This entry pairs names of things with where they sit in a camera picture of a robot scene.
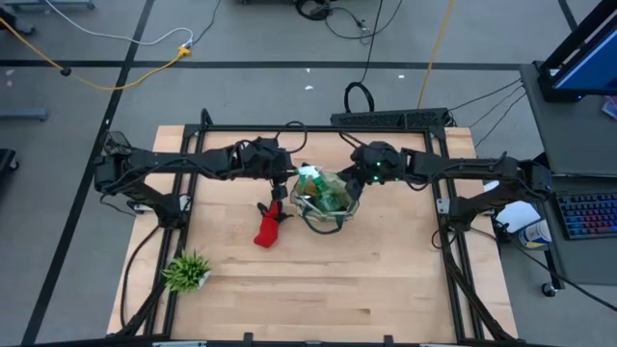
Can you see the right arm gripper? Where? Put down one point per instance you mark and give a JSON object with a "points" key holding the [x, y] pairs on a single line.
{"points": [[378, 161]]}

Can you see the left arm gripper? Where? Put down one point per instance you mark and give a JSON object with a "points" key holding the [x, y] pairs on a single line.
{"points": [[262, 156]]}

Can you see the green plastic spray bottle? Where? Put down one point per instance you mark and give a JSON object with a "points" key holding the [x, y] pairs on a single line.
{"points": [[330, 195]]}

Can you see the cream canvas green-trimmed garden bag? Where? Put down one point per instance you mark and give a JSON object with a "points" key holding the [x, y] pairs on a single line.
{"points": [[308, 214]]}

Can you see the red and black garden glove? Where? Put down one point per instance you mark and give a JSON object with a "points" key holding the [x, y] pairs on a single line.
{"points": [[266, 231]]}

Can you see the small potted green plant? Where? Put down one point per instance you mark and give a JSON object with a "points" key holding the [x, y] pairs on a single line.
{"points": [[186, 272]]}

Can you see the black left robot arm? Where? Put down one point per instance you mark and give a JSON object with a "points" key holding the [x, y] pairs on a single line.
{"points": [[164, 161]]}

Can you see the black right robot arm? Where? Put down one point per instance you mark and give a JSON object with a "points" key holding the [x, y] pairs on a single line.
{"points": [[463, 166]]}

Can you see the black perforated box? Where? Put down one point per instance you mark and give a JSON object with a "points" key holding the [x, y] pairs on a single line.
{"points": [[385, 117]]}

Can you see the white paper sheet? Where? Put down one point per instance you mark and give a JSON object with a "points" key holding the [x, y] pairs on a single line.
{"points": [[520, 217]]}

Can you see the white and blue can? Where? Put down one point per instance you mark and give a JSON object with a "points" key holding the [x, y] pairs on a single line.
{"points": [[535, 235]]}

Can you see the backlit rainbow keyboard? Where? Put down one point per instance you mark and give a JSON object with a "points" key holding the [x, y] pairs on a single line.
{"points": [[593, 214]]}

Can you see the grey keyboard desk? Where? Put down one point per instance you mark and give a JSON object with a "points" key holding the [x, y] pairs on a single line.
{"points": [[588, 260]]}

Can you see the large monitor on black stand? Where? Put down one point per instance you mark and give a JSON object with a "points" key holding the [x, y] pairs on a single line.
{"points": [[588, 67]]}

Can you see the black floor equipment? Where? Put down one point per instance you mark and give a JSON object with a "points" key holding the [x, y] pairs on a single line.
{"points": [[6, 161]]}

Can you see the black chair base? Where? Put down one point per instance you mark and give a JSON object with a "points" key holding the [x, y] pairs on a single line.
{"points": [[14, 21]]}

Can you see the black aluminium table frame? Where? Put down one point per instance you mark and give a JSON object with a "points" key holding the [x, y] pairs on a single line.
{"points": [[313, 128]]}

